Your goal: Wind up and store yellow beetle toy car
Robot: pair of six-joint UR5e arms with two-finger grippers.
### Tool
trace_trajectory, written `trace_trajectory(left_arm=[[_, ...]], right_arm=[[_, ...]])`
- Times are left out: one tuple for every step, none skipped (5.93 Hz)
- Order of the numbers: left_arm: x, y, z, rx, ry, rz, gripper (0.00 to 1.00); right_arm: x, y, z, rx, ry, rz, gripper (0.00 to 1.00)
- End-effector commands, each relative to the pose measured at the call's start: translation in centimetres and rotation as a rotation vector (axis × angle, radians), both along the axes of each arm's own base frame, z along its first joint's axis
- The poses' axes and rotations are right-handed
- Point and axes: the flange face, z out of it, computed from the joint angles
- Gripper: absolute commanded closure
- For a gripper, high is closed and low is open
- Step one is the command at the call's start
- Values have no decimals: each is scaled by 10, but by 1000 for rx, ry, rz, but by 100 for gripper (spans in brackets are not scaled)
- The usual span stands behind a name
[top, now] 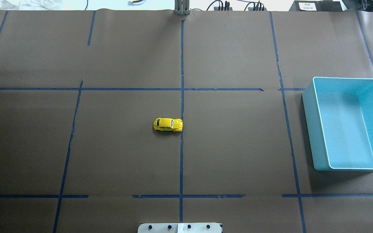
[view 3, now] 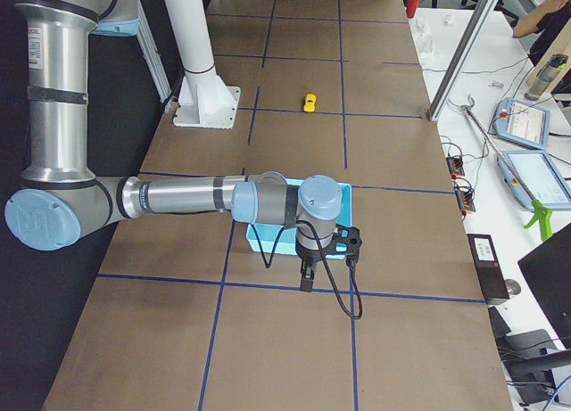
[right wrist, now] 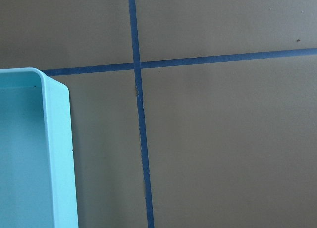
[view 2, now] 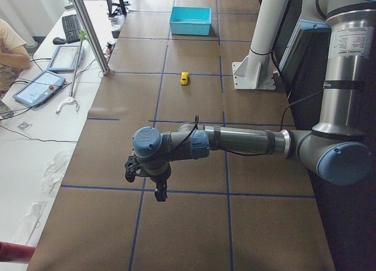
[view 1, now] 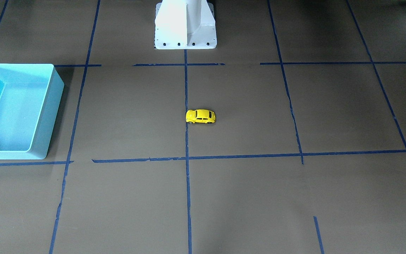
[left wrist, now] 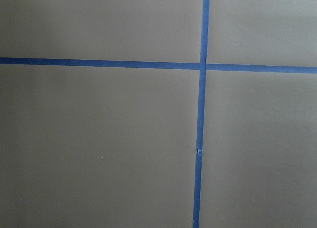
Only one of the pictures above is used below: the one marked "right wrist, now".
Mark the light blue plastic bin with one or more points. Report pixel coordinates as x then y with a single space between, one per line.
37 179

